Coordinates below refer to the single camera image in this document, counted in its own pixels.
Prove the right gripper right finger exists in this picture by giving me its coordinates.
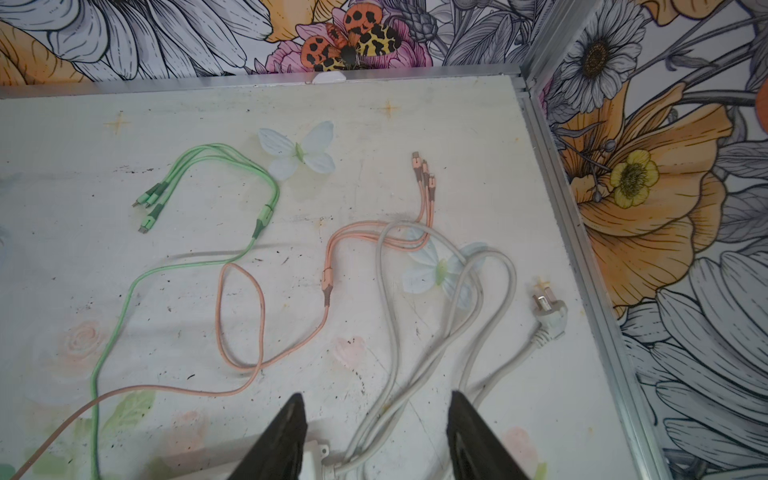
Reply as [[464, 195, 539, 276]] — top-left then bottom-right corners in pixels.
[[446, 390, 529, 480]]

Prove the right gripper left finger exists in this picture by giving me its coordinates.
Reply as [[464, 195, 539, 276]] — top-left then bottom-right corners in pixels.
[[228, 393, 308, 480]]

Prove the white power strip cord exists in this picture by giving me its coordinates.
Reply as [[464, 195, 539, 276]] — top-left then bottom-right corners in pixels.
[[320, 220, 569, 478]]

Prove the pink multi-head usb cable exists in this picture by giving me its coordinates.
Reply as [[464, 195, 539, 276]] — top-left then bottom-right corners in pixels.
[[10, 151, 438, 480]]

